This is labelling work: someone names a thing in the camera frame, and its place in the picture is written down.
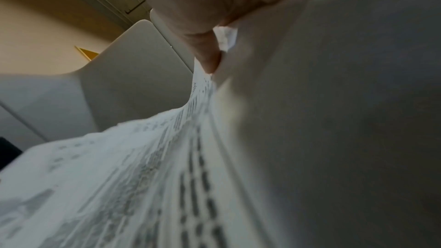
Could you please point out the yellow plastic chair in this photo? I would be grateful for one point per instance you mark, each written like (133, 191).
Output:
(89, 53)

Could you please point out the pile of printed papers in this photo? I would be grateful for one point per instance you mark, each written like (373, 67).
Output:
(310, 132)

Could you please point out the black monitor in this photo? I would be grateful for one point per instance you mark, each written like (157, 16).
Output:
(7, 154)

